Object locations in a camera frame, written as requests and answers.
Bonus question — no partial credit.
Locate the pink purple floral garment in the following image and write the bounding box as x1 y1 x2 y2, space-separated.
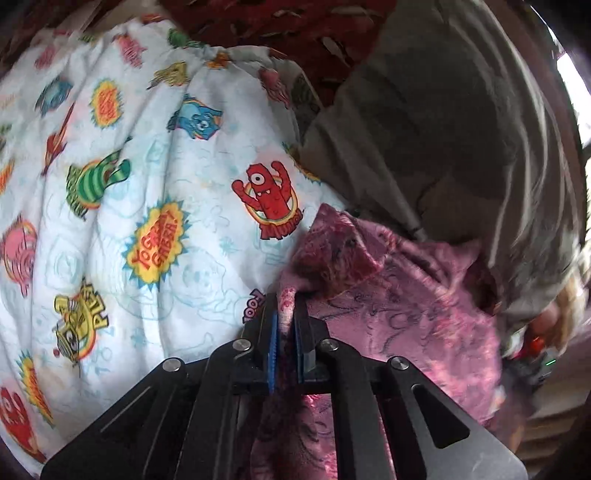
249 205 501 479

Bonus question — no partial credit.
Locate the white cartoon print bedsheet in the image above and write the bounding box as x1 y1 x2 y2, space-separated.
1 19 342 477

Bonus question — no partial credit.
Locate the grey pillow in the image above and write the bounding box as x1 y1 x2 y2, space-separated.
300 1 582 328

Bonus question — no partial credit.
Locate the barred window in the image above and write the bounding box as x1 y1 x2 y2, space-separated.
552 35 591 148

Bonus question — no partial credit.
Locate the red patterned blanket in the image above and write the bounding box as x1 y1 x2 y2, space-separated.
161 0 397 106

